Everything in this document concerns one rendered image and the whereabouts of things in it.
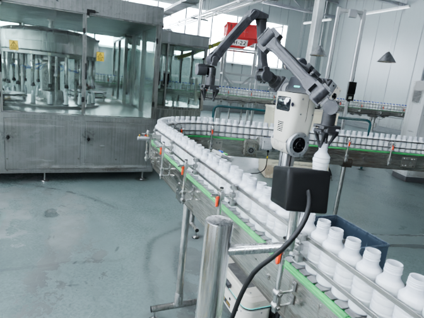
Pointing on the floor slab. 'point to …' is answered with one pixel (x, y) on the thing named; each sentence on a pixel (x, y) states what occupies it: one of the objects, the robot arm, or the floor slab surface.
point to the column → (315, 30)
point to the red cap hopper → (244, 41)
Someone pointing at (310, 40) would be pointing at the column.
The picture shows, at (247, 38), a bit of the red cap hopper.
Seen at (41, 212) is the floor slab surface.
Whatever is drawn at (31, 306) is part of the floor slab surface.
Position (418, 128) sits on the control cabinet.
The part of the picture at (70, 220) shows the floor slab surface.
